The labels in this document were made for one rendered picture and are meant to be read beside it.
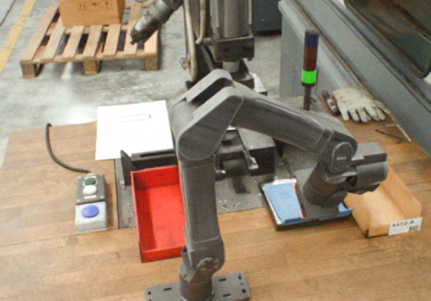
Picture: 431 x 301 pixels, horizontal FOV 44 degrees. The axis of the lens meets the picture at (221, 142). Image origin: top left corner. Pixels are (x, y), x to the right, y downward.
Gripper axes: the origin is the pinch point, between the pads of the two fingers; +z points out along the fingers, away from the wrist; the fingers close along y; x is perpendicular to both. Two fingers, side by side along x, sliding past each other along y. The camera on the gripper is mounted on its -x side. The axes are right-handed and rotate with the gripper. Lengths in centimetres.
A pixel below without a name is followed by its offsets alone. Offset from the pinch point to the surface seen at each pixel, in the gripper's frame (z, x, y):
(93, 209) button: 13.6, 44.0, 11.8
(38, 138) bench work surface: 37, 60, 45
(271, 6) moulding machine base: 219, -93, 246
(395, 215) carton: 8.3, -22.9, -2.0
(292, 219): 5.6, 1.8, -0.1
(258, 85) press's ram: 1.0, 2.8, 32.3
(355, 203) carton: 5.7, -13.6, 1.4
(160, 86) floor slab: 214, 6, 177
